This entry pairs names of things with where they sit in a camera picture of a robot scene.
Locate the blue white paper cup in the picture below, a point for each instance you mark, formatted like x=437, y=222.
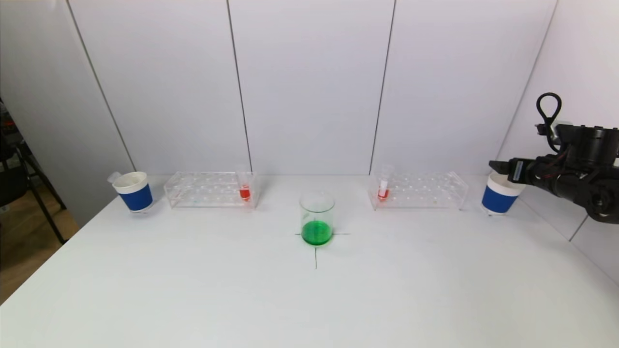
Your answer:
x=136, y=198
x=498, y=200

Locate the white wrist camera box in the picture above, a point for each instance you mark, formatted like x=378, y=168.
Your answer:
x=562, y=131

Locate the clear glass beaker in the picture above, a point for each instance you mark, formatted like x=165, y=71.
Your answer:
x=316, y=234

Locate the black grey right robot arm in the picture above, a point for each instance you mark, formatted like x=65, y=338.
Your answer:
x=595, y=183

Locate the red pigment test tube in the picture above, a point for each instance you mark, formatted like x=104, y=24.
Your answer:
x=244, y=194

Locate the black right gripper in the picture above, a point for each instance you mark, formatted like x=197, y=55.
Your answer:
x=518, y=171

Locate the clear acrylic test tube rack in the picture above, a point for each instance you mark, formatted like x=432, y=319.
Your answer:
x=416, y=188
x=208, y=191

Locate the black background stand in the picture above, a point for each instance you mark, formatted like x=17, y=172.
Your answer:
x=12, y=183

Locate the blue pigment test tube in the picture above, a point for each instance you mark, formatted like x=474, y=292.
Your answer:
x=114, y=177

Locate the red and white pigment tube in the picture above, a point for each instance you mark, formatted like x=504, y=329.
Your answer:
x=383, y=195

